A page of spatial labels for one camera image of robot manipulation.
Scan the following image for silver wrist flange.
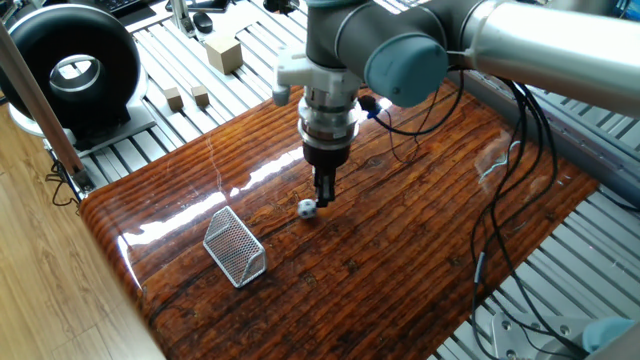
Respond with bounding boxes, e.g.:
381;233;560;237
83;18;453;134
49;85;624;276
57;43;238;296
297;84;362;150

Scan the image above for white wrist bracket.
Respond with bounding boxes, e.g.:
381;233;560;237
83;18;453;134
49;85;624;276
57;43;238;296
272;44;364;107

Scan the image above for small black device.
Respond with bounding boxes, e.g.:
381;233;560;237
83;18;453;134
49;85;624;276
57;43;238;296
262;0;301;15

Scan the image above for brown frame post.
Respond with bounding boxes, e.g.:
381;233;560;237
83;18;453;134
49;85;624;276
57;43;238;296
0;19;96;194

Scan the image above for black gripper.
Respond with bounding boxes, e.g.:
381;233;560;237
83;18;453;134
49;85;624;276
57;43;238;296
302;142;351;208

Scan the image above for black cable bundle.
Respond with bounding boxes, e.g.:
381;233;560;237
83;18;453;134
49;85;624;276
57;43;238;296
469;77;591;360

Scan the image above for black computer mouse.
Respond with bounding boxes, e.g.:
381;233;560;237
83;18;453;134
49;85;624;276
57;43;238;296
192;11;215;35

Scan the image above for black keyboard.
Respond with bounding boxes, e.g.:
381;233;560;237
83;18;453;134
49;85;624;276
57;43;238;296
92;0;143;14

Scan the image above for grey aluminium beam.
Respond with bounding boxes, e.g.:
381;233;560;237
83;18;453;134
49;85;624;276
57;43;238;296
447;69;640;206

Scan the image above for short aluminium post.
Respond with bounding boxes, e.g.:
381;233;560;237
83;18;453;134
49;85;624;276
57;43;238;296
169;0;197;39

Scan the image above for black cable with grey sleeve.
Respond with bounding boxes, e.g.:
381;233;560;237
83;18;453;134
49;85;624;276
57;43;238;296
469;199;506;360

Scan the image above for white wire mesh goal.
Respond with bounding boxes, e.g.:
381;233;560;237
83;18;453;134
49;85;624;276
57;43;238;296
202;205;268;290

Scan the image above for glossy brown wooden board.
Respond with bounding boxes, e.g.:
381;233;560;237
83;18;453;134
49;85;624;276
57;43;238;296
78;74;600;360

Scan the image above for small wooden cube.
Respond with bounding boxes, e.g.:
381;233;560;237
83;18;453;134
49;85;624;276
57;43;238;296
163;86;185;113
190;84;211;109

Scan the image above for black ring-shaped device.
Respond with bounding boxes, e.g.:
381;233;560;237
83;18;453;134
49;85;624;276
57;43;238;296
0;3;157;151

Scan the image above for thin black wires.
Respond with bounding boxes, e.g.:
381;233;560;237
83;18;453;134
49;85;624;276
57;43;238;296
44;159;81;209

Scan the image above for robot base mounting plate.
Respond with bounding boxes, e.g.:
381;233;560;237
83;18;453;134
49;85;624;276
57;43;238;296
492;312;596;360

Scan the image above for dark blue gripper cable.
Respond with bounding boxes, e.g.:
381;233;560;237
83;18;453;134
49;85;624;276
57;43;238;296
358;69;466;139

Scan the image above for small black white soccer ball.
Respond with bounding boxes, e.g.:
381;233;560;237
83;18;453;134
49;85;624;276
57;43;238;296
297;198;318;221

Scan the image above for black flat device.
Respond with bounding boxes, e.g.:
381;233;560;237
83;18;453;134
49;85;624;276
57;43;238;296
164;0;231;14

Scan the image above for large wooden cube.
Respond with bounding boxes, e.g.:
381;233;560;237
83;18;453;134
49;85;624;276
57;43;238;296
204;33;245;76

